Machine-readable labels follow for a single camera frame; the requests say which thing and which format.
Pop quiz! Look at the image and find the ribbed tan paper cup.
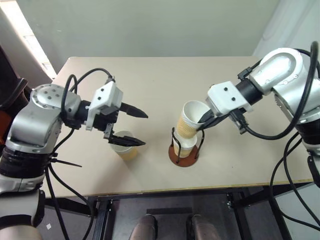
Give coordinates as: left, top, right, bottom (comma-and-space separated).
174, 129, 198, 159
175, 100, 212, 140
109, 130, 139, 161

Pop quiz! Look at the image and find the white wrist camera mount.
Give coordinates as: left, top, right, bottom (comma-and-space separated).
205, 81, 253, 118
85, 81, 124, 131

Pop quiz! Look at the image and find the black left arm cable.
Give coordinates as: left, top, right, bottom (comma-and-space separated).
42, 67, 116, 240

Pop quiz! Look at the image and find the dark rounded shape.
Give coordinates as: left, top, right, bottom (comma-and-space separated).
128, 214, 158, 240

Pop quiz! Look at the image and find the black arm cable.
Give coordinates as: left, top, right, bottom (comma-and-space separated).
231, 41, 320, 240
42, 67, 116, 240

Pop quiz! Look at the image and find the dark chair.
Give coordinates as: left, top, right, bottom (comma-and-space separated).
0, 44, 33, 148

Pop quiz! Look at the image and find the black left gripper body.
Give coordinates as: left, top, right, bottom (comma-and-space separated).
93, 108, 120, 133

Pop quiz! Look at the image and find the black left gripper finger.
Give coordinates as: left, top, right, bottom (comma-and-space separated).
119, 101, 149, 119
103, 123, 147, 148

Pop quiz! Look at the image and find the black zip tie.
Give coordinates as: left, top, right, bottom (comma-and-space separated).
48, 152, 83, 169

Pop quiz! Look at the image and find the wire cup holder brown base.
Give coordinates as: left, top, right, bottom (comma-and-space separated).
168, 126, 205, 168

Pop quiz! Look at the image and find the black metal table frame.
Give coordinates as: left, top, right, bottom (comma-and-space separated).
44, 182, 320, 240

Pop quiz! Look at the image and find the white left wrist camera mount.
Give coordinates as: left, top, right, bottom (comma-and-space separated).
85, 81, 124, 131

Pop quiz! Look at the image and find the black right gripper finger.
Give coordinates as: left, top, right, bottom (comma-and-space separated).
196, 109, 214, 125
198, 116, 221, 132

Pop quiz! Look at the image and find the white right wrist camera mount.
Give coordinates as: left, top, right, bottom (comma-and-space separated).
205, 81, 253, 118

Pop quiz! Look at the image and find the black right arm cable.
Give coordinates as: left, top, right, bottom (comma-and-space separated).
231, 41, 320, 240

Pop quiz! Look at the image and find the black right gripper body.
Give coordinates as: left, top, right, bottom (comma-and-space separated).
211, 110, 236, 125

